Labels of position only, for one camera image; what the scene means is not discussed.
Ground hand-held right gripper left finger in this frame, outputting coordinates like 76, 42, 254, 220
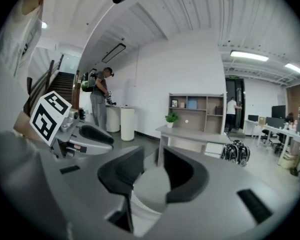
97, 145, 146, 203

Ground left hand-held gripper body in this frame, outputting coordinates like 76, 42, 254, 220
29, 90, 115, 160

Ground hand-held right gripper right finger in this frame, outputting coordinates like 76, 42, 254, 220
162, 146, 210, 205

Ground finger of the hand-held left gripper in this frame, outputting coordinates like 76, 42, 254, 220
80, 124, 115, 146

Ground person's left forearm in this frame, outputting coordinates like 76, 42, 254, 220
13, 109, 42, 142

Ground grey desk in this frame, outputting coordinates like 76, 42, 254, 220
155, 124, 232, 165

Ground black office chair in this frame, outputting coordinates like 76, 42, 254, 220
261, 128, 274, 145

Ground long white office desk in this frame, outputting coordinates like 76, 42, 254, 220
256, 124, 300, 157

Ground wooden stair railing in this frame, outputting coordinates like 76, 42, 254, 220
26, 54, 65, 111

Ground dark wooden staircase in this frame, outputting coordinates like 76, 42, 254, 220
48, 71, 76, 105

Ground green black backpack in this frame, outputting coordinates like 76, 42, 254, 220
80, 68, 98, 93

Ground black bags with white trim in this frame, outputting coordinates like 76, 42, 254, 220
220, 138, 251, 167

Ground grey wooden hutch shelf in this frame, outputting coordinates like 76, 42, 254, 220
168, 92, 225, 135

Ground green potted plant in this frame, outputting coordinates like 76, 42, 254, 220
164, 111, 179, 129

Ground person's white shirt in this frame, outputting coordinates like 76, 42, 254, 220
0, 0, 45, 85

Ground long black-framed ceiling lamp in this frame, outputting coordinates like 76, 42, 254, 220
101, 42, 127, 64

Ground black door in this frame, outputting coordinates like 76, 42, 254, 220
225, 77, 246, 133

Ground beige floor bag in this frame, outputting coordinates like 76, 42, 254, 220
277, 152, 300, 170

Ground large black monitor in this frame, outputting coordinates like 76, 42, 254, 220
271, 104, 287, 120

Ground rectangular ceiling light panel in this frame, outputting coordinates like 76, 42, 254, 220
229, 49, 270, 62
284, 63, 300, 75

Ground white cylindrical pedestal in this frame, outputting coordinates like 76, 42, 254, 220
120, 106, 136, 142
105, 105, 121, 133

